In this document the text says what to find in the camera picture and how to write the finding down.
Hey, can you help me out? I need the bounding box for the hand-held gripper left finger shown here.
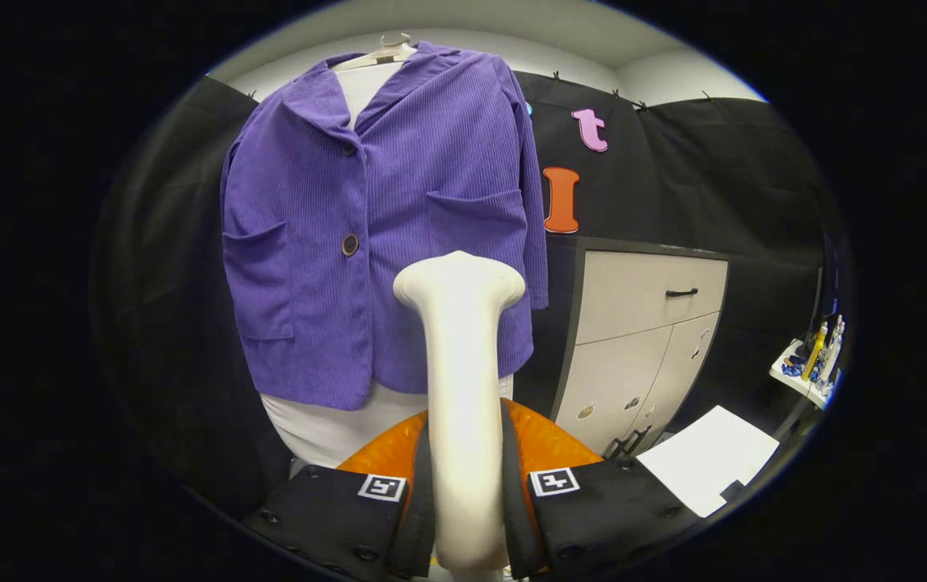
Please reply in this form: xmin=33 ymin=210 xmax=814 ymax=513
xmin=242 ymin=409 xmax=438 ymax=582

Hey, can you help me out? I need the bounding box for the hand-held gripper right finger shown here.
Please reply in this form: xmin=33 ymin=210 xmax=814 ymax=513
xmin=499 ymin=399 xmax=708 ymax=582

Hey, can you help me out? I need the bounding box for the cream garment steamer head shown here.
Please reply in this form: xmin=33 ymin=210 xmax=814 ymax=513
xmin=393 ymin=251 xmax=527 ymax=576

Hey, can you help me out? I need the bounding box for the purple corduroy jacket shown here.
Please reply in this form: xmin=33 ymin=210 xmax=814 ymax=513
xmin=219 ymin=40 xmax=550 ymax=411

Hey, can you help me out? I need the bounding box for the white dress form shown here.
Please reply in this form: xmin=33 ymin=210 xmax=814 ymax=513
xmin=259 ymin=58 xmax=514 ymax=470

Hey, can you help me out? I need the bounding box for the white paper sheet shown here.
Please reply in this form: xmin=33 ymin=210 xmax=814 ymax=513
xmin=635 ymin=404 xmax=781 ymax=519

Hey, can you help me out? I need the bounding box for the beige cabinet with dark top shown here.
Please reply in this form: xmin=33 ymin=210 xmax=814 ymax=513
xmin=550 ymin=237 xmax=732 ymax=460

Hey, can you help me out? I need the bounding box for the white side table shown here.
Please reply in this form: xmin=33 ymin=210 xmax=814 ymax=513
xmin=769 ymin=315 xmax=845 ymax=411

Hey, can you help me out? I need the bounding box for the yellow bottle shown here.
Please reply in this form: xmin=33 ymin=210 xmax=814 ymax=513
xmin=803 ymin=322 xmax=829 ymax=381

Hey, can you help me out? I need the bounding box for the white bottle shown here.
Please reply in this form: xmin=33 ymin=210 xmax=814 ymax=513
xmin=823 ymin=315 xmax=845 ymax=382

